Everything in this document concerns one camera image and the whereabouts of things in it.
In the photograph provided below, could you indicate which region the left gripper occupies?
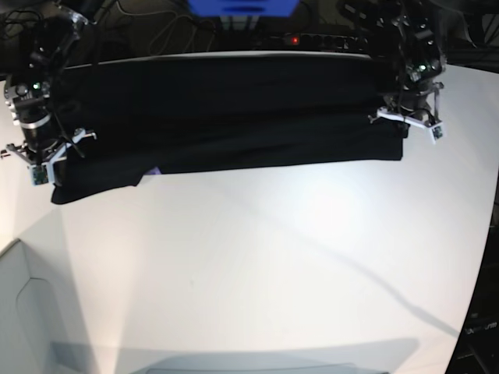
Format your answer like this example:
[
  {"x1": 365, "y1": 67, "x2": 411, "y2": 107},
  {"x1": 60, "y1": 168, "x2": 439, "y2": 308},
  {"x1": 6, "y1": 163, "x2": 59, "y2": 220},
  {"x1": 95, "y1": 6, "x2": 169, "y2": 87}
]
[{"x1": 387, "y1": 82, "x2": 433, "y2": 108}]

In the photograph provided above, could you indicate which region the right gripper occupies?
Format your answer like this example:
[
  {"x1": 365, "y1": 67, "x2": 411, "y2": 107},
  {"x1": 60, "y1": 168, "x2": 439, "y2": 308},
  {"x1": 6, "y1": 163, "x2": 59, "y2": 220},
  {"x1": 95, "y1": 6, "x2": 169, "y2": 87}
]
[{"x1": 22, "y1": 122, "x2": 78, "y2": 183}]

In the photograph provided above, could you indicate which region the black T-shirt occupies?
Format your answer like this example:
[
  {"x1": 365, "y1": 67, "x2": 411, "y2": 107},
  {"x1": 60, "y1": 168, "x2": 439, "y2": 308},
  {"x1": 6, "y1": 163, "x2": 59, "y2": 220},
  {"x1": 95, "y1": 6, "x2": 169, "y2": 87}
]
[{"x1": 51, "y1": 55, "x2": 408, "y2": 205}]

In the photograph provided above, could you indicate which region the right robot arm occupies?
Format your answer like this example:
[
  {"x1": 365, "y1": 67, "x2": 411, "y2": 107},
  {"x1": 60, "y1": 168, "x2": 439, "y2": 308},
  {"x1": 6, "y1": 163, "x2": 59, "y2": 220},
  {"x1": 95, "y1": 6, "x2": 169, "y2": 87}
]
[{"x1": 1, "y1": 1, "x2": 103, "y2": 186}]

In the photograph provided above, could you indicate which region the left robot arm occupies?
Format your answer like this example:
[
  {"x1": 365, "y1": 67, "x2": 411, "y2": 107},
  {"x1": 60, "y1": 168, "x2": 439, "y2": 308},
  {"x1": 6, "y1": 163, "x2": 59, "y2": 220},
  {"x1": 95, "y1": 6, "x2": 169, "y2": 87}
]
[{"x1": 337, "y1": 1, "x2": 447, "y2": 143}]

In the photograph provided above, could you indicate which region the black power strip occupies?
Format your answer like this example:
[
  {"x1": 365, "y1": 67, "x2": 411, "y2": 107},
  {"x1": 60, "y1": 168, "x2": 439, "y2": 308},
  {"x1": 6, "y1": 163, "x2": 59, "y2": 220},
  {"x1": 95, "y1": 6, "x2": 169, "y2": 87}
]
[{"x1": 266, "y1": 34, "x2": 365, "y2": 54}]

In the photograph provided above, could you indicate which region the blue plastic box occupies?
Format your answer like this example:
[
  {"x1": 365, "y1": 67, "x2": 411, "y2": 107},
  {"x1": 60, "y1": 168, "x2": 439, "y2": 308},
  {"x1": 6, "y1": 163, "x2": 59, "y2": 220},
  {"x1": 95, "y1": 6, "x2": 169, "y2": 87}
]
[{"x1": 188, "y1": 0, "x2": 299, "y2": 17}]

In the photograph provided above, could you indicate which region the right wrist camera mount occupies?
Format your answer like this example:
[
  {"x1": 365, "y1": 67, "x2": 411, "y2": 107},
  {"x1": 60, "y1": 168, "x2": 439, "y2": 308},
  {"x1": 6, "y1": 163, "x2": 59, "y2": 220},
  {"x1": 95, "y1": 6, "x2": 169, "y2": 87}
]
[{"x1": 0, "y1": 127, "x2": 97, "y2": 186}]

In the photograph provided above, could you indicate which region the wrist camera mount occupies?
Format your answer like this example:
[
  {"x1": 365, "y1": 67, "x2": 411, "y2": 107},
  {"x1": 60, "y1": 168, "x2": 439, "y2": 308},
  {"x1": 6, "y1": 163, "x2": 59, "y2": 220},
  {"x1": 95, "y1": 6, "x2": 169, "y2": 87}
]
[
  {"x1": 0, "y1": 127, "x2": 97, "y2": 186},
  {"x1": 368, "y1": 82, "x2": 447, "y2": 144}
]

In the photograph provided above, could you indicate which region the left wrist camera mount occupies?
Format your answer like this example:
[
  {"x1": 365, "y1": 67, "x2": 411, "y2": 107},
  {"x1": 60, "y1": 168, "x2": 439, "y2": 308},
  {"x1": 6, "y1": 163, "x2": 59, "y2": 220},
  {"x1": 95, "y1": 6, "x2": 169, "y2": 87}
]
[{"x1": 368, "y1": 82, "x2": 447, "y2": 144}]

